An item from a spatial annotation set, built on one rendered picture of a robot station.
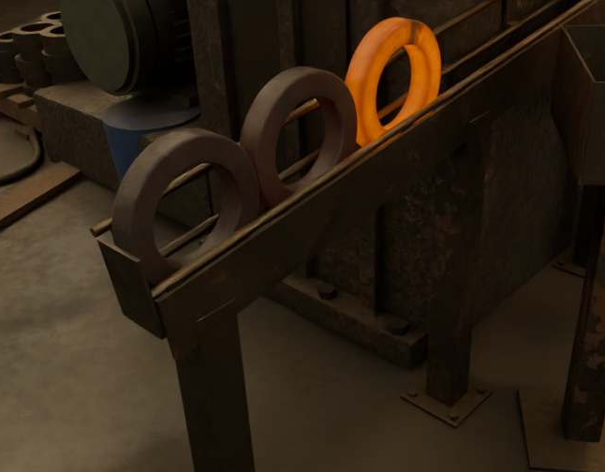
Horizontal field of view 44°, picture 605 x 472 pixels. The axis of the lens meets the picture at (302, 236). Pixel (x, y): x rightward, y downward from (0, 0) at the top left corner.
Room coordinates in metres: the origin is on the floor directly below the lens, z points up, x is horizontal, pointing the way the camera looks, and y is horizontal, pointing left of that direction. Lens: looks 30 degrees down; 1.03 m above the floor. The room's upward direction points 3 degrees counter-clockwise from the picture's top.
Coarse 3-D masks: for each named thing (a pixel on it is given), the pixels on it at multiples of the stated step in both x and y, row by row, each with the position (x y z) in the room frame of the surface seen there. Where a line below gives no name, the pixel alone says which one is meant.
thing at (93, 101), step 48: (96, 0) 2.11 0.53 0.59; (144, 0) 2.08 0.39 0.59; (96, 48) 2.14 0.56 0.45; (144, 48) 2.04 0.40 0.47; (192, 48) 2.15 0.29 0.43; (48, 96) 2.33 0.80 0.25; (96, 96) 2.29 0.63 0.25; (192, 96) 2.13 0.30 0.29; (48, 144) 2.37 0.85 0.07; (96, 144) 2.13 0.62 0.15; (144, 144) 1.94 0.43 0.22; (192, 192) 1.81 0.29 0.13
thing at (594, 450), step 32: (576, 32) 1.10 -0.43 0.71; (576, 64) 0.96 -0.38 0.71; (576, 96) 0.93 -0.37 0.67; (576, 128) 0.91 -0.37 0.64; (576, 160) 0.88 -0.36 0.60; (576, 352) 0.99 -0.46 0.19; (576, 384) 0.96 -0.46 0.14; (544, 416) 1.02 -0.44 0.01; (576, 416) 0.96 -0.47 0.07; (544, 448) 0.95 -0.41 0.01; (576, 448) 0.94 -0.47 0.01
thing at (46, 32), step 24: (24, 24) 2.79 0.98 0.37; (48, 24) 2.79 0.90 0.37; (0, 48) 2.82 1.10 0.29; (24, 48) 2.65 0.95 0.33; (48, 48) 2.48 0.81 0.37; (0, 72) 2.83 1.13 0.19; (24, 72) 2.65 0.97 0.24; (48, 72) 2.64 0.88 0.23; (72, 72) 2.47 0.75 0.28; (0, 96) 2.73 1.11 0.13; (24, 96) 2.65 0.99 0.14; (24, 120) 2.70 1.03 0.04
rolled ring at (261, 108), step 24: (288, 72) 0.86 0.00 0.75; (312, 72) 0.86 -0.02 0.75; (264, 96) 0.83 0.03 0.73; (288, 96) 0.83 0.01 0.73; (312, 96) 0.86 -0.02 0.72; (336, 96) 0.89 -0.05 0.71; (264, 120) 0.80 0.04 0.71; (336, 120) 0.90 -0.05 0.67; (240, 144) 0.81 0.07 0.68; (264, 144) 0.80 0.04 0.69; (336, 144) 0.90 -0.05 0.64; (264, 168) 0.80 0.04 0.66; (312, 168) 0.90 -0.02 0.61; (264, 192) 0.80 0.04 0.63; (288, 192) 0.82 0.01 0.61
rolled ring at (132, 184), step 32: (192, 128) 0.76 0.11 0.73; (160, 160) 0.70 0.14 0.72; (192, 160) 0.72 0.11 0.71; (224, 160) 0.75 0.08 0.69; (128, 192) 0.68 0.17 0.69; (160, 192) 0.69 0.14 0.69; (224, 192) 0.78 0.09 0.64; (256, 192) 0.78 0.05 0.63; (128, 224) 0.66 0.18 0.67; (224, 224) 0.77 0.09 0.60; (160, 256) 0.68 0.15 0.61; (192, 256) 0.74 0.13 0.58
